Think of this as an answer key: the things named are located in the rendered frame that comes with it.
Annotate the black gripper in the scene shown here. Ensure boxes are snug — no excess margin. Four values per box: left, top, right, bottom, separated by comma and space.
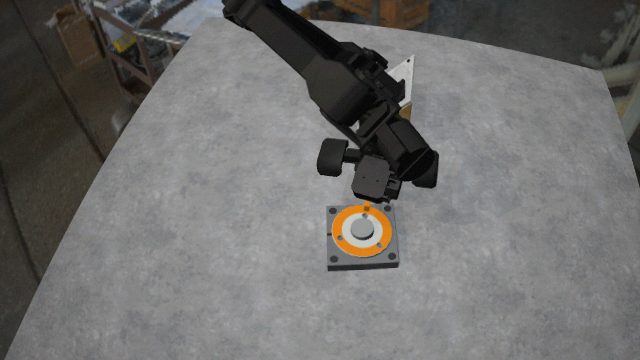
317, 138, 439, 189

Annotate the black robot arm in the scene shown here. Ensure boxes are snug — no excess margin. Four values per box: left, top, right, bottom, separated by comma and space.
222, 0, 435, 204

